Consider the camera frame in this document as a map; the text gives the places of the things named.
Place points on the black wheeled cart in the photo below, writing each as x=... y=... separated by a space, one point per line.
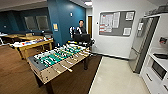
x=89 y=45

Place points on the black monitor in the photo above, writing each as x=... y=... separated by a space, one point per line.
x=82 y=37

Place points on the person in dark top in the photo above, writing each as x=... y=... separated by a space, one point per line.
x=80 y=28

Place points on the brown wooden door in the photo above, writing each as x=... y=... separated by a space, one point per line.
x=90 y=26

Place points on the white schedule sheet red marks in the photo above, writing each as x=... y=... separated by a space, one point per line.
x=106 y=22

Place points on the grey notice board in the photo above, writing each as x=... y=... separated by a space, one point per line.
x=118 y=31

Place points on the foosball table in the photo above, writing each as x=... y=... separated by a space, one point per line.
x=50 y=68

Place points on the ceiling light panel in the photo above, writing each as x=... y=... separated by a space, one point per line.
x=88 y=3

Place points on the yellow game table white top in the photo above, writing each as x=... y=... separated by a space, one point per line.
x=33 y=46

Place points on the stainless steel refrigerator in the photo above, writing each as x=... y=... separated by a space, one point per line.
x=141 y=46

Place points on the white paper sheet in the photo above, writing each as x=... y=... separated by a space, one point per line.
x=140 y=26

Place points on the white drawer unit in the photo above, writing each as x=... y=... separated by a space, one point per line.
x=150 y=81

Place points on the black built-in microwave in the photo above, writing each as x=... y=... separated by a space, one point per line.
x=158 y=69

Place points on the dark coffee machine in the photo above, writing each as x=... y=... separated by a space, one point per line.
x=163 y=41

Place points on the yellow wall sign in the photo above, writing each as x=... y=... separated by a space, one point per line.
x=55 y=27

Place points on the dark glass wall window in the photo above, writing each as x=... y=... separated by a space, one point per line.
x=42 y=22
x=30 y=22

